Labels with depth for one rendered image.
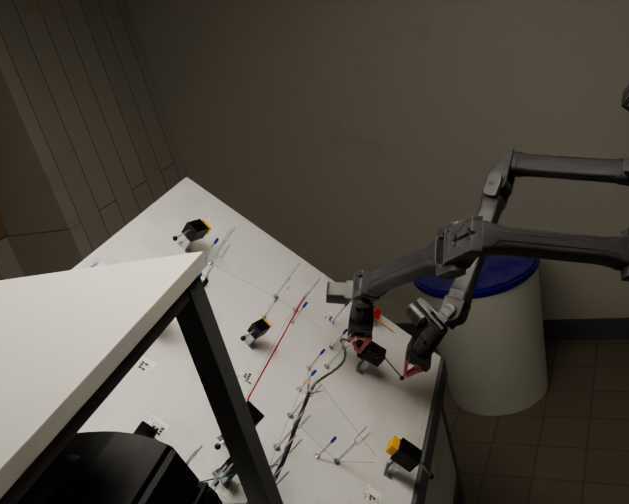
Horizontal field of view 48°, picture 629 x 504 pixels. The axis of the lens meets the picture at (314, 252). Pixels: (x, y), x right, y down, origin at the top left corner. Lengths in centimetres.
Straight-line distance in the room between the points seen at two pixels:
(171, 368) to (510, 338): 191
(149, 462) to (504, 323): 242
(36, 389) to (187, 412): 95
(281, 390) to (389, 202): 213
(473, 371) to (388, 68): 151
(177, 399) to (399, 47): 233
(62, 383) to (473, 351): 270
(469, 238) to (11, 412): 98
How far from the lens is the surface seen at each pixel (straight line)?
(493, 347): 326
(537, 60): 342
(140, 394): 162
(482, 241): 142
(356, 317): 190
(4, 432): 68
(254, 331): 183
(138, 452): 97
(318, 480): 173
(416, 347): 198
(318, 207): 396
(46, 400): 69
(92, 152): 373
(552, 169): 201
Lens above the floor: 214
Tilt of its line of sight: 22 degrees down
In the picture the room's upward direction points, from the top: 16 degrees counter-clockwise
